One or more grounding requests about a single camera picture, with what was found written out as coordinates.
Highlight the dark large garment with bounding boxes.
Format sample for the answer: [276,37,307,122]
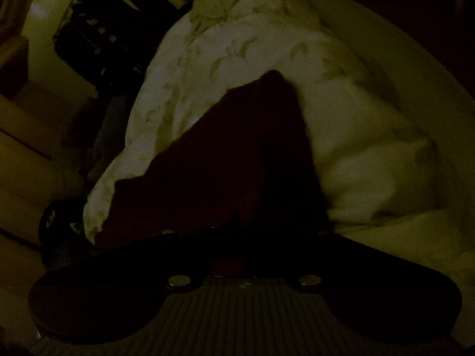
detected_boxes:
[97,71,330,276]

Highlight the white floral bed sheet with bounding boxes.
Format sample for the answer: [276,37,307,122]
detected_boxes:
[82,0,475,290]

